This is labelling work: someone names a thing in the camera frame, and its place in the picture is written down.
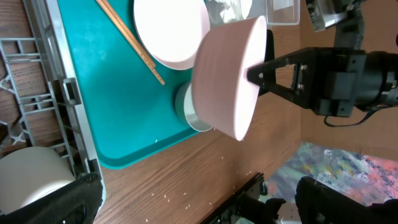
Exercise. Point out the large pink plate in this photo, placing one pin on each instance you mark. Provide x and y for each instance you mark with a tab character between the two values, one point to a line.
171	30

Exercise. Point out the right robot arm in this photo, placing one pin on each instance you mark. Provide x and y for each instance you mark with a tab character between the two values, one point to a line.
377	87

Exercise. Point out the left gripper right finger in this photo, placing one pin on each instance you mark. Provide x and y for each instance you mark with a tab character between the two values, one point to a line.
318	203

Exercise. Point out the teal plastic serving tray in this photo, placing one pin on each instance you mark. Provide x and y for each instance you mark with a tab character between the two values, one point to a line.
131	115

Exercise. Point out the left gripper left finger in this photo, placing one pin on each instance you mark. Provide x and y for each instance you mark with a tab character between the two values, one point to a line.
77	202

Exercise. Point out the pink bowl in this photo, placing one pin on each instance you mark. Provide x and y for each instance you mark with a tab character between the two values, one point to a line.
222	95

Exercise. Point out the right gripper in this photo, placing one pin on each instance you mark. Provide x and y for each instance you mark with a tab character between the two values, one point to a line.
324	80

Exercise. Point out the white paper cup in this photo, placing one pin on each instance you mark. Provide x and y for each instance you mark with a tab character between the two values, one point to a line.
29	174

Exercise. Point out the long wooden chopstick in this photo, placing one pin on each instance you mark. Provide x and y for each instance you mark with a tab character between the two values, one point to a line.
127	34

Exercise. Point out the clear plastic storage bin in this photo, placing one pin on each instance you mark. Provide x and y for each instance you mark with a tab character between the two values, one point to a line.
276	12

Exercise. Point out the white napkin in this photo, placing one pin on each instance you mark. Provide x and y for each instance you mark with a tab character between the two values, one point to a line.
224	11

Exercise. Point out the grey bowl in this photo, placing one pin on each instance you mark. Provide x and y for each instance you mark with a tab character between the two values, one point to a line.
185	110

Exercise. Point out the grey plastic dish rack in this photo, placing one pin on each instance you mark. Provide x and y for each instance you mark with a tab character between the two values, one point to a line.
41	104

